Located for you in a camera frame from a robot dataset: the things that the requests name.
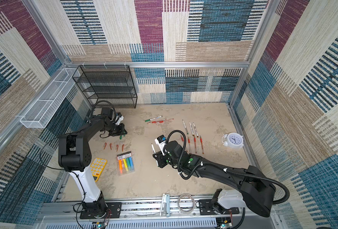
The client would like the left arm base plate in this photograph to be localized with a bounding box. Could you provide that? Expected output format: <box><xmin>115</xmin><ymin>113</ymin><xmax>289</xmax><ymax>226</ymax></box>
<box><xmin>79</xmin><ymin>202</ymin><xmax>122</xmax><ymax>219</ymax></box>

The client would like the brown capped white marker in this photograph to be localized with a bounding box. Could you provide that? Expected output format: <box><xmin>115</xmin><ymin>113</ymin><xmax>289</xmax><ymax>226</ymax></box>
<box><xmin>193</xmin><ymin>122</ymin><xmax>199</xmax><ymax>137</ymax></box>

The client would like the metal bracket on rail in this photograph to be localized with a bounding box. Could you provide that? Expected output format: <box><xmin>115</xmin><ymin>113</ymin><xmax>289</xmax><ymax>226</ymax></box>
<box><xmin>159</xmin><ymin>193</ymin><xmax>170</xmax><ymax>218</ymax></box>

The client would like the yellow calculator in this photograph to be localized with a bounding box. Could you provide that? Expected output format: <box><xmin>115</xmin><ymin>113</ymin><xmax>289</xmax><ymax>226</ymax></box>
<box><xmin>90</xmin><ymin>158</ymin><xmax>107</xmax><ymax>182</ymax></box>

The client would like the red gel pen diagonal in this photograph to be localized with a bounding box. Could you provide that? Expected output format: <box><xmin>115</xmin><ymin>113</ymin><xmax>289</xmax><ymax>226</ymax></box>
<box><xmin>193</xmin><ymin>136</ymin><xmax>198</xmax><ymax>154</ymax></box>

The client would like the green marker top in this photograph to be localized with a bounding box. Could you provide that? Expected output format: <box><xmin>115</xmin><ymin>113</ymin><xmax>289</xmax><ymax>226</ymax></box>
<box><xmin>145</xmin><ymin>115</ymin><xmax>162</xmax><ymax>123</ymax></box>

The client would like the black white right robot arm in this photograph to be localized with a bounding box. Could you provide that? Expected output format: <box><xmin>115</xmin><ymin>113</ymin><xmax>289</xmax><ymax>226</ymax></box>
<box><xmin>153</xmin><ymin>135</ymin><xmax>290</xmax><ymax>218</ymax></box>

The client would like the white alarm clock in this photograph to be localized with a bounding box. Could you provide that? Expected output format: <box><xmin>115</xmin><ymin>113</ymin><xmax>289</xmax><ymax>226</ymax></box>
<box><xmin>221</xmin><ymin>132</ymin><xmax>244</xmax><ymax>149</ymax></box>

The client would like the white wire mesh basket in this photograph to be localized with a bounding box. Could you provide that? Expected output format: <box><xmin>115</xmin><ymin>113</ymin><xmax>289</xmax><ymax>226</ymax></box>
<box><xmin>20</xmin><ymin>68</ymin><xmax>76</xmax><ymax>129</ymax></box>

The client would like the highlighter pack in clear case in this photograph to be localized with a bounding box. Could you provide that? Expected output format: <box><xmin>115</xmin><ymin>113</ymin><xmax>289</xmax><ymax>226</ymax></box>
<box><xmin>116</xmin><ymin>151</ymin><xmax>135</xmax><ymax>176</ymax></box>

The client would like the coiled clear cable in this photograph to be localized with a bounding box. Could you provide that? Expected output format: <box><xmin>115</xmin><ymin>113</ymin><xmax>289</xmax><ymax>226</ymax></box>
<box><xmin>177</xmin><ymin>193</ymin><xmax>195</xmax><ymax>214</ymax></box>

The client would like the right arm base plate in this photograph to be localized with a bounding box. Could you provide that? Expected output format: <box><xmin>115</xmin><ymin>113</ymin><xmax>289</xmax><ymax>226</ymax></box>
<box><xmin>196</xmin><ymin>199</ymin><xmax>240</xmax><ymax>215</ymax></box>

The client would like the black wire mesh shelf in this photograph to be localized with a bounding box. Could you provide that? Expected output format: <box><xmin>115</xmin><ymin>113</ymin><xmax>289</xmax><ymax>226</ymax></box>
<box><xmin>72</xmin><ymin>65</ymin><xmax>137</xmax><ymax>108</ymax></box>

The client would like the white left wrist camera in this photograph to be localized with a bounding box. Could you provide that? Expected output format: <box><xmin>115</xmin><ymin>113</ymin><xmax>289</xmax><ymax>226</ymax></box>
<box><xmin>115</xmin><ymin>113</ymin><xmax>124</xmax><ymax>126</ymax></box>

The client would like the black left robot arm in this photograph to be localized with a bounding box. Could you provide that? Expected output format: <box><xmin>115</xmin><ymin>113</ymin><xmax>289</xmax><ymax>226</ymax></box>
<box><xmin>58</xmin><ymin>100</ymin><xmax>127</xmax><ymax>219</ymax></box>

